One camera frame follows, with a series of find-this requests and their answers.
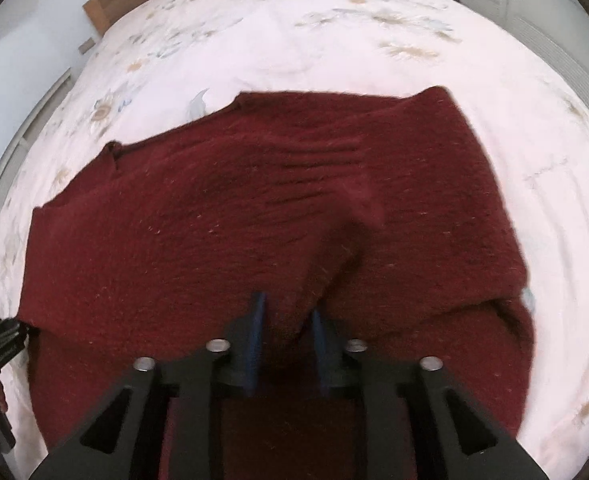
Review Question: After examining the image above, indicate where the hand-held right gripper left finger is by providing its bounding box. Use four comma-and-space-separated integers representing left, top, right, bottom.
29, 292, 268, 480

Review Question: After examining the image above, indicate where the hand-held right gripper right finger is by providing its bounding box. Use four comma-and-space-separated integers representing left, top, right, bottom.
311, 308, 550, 480

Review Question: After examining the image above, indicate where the dark red knit sweater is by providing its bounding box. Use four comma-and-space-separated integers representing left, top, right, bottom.
17, 86, 535, 480

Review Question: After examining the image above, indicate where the wooden bed headboard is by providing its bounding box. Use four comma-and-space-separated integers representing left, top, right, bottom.
83, 0, 215, 36

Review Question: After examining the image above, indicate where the white louvered wardrobe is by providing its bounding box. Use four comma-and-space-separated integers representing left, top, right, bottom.
425, 0, 589, 141

